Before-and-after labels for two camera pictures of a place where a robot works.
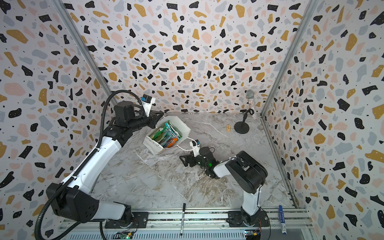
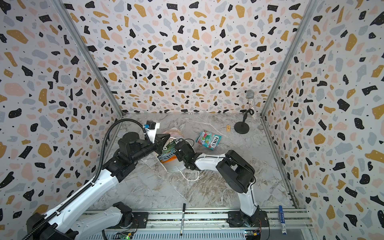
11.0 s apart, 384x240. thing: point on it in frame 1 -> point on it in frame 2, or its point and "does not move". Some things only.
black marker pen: x=183 y=218 does not move
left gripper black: x=154 y=118 -> x=160 y=140
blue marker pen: x=283 y=229 does not move
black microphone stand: x=241 y=127 does not move
